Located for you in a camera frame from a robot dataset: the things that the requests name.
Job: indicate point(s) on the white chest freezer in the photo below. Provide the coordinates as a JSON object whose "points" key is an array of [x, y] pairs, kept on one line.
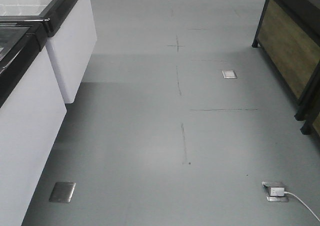
{"points": [[71, 35], [31, 112]]}

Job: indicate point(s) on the white power adapter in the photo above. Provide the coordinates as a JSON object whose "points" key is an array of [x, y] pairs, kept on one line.
{"points": [[274, 191]]}

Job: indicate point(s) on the closed steel floor plate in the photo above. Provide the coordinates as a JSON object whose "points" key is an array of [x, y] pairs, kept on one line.
{"points": [[62, 192]]}

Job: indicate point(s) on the steel floor socket plate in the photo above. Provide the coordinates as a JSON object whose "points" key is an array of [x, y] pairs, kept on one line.
{"points": [[229, 74]]}

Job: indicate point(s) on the wooden black-framed display stand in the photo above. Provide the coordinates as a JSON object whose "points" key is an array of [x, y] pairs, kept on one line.
{"points": [[289, 33]]}

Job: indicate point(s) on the open floor socket box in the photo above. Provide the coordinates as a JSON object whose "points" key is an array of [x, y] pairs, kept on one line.
{"points": [[266, 184]]}

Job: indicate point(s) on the near white chest freezer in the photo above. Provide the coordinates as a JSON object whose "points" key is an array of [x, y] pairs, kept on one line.
{"points": [[31, 112]]}

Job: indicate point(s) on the far white chest freezer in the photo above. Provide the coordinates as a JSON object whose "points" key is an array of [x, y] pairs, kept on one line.
{"points": [[71, 35]]}

